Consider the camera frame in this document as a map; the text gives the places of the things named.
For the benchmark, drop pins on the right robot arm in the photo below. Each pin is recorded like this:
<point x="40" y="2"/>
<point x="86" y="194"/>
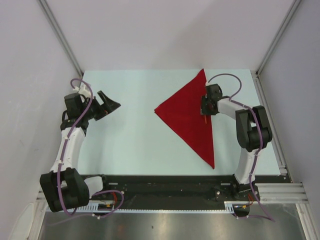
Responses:
<point x="253" y="132"/>

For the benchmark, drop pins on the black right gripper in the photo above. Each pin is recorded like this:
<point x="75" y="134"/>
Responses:
<point x="204" y="111"/>

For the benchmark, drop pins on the left aluminium frame post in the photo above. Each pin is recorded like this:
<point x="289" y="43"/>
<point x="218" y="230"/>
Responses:
<point x="55" y="26"/>

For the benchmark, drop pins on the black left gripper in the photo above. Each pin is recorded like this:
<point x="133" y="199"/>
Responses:
<point x="110" y="106"/>

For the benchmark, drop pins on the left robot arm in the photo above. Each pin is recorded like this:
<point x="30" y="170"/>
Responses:
<point x="63" y="187"/>

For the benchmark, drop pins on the aluminium front rail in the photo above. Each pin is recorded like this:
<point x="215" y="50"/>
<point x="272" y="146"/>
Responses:
<point x="287" y="193"/>

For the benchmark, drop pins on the right aluminium frame post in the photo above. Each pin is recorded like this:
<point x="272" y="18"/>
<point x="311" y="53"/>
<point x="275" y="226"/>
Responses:
<point x="278" y="36"/>

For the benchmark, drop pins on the red cloth napkin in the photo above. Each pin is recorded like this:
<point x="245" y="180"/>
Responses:
<point x="182" y="113"/>

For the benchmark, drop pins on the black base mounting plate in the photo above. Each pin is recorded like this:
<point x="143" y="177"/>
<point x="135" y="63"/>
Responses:
<point x="180" y="181"/>

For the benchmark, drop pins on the aluminium frame post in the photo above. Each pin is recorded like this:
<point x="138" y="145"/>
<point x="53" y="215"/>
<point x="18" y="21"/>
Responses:
<point x="278" y="36"/>
<point x="55" y="26"/>

